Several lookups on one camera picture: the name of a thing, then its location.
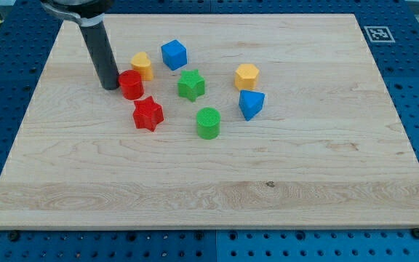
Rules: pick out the black bolt front left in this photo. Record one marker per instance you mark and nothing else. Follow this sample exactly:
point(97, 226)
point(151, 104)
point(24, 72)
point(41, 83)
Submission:
point(13, 236)

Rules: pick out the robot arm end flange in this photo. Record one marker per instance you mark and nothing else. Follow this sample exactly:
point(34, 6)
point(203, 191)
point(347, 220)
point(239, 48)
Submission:
point(85, 13)

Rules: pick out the wooden board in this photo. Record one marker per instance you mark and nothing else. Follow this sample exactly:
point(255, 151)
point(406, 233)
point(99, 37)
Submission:
point(327, 151)

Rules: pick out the green cylinder block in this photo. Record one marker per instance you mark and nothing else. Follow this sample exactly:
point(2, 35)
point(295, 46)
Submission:
point(208, 123)

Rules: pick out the black bolt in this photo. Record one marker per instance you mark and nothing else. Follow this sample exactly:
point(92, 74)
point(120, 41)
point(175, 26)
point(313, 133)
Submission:
point(13, 236)
point(415, 233)

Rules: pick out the blue cube block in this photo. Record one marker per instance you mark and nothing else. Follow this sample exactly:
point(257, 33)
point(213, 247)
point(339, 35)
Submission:
point(174, 55)

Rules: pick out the white fiducial marker tag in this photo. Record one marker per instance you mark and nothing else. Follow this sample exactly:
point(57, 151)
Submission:
point(379, 34)

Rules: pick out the black bolt front right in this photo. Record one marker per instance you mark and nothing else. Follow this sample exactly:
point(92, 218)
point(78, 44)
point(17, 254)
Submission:
point(415, 233)

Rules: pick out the green star block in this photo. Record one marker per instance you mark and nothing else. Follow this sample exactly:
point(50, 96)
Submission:
point(191, 85)

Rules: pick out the yellow hexagon block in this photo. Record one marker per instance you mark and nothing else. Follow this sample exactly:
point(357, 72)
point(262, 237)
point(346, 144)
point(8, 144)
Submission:
point(246, 77)

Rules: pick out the red star block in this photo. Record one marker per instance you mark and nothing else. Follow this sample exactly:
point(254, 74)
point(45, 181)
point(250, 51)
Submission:
point(147, 114)

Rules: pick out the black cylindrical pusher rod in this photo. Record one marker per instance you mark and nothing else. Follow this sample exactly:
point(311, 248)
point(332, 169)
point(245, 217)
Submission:
point(96, 39)

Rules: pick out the red cylinder block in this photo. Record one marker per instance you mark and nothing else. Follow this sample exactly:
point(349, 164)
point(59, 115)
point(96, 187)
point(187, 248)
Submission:
point(131, 84)

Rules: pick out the blue triangular prism block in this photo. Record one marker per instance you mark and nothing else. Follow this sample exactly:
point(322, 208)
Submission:
point(250, 103)

